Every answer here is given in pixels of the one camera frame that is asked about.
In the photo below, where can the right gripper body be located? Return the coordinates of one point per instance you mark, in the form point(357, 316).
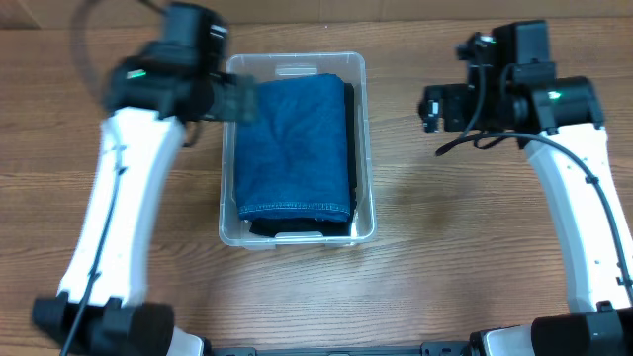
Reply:
point(455, 105)

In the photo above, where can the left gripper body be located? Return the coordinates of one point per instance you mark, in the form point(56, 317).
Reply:
point(226, 103)

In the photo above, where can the blue denim towel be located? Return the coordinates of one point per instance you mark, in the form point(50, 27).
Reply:
point(292, 162)

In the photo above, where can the black cloth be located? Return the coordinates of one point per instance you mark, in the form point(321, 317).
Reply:
point(270, 227)

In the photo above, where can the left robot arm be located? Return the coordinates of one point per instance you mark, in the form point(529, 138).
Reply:
point(100, 306)

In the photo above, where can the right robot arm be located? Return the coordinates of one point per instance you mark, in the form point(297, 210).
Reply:
point(513, 91)

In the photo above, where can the clear plastic storage container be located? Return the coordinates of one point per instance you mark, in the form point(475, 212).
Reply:
point(351, 68)

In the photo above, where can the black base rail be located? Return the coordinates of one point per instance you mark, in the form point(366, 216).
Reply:
point(336, 351)

